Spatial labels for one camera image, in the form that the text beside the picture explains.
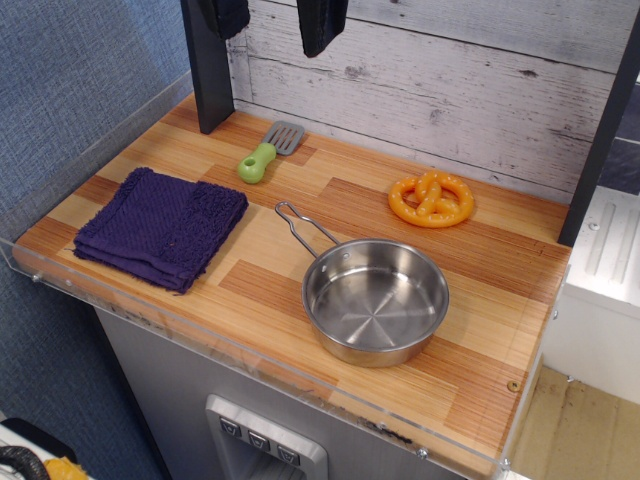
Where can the orange toy pretzel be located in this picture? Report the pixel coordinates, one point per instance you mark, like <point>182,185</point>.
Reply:
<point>435,199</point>

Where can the steel pan with wire handle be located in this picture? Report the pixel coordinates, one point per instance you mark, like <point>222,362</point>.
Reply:
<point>374,303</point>

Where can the grey toy fridge cabinet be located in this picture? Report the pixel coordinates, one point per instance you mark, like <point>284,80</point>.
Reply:
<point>171,384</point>

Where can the silver ice dispenser panel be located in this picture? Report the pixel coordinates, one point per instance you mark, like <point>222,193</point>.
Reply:
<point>251,446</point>

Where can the clear acrylic edge guard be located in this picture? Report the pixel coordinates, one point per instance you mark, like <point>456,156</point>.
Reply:
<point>503,267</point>

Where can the dark left upright post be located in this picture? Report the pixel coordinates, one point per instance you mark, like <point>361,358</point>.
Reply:
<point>209,69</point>

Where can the green handled grey spatula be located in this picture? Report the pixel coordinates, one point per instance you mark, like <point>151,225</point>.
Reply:
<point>282,138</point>

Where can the yellow object at corner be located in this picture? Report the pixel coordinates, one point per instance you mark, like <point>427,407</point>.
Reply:
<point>64,469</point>

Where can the white toy sink unit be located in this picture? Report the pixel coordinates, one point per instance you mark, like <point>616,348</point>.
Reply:
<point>593,335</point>

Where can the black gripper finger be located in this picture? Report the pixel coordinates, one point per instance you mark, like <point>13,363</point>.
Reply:
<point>226,18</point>
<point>320,21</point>

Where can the dark upright post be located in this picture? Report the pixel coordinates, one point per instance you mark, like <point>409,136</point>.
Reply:
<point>610,121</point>
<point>209,69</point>

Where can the dark right upright post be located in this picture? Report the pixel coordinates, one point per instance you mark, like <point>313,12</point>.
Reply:
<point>610,121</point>

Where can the folded blue towel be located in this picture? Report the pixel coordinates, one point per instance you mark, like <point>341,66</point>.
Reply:
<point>161,229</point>

